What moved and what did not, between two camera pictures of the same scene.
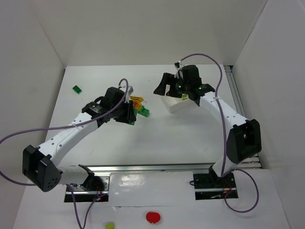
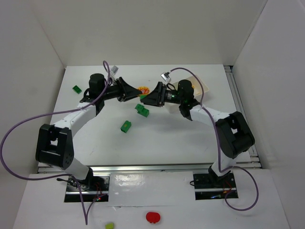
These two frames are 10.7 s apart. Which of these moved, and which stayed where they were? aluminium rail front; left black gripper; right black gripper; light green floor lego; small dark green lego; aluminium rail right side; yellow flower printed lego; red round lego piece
Moved: left black gripper; yellow flower printed lego; right black gripper
Stayed: light green floor lego; aluminium rail right side; aluminium rail front; red round lego piece; small dark green lego
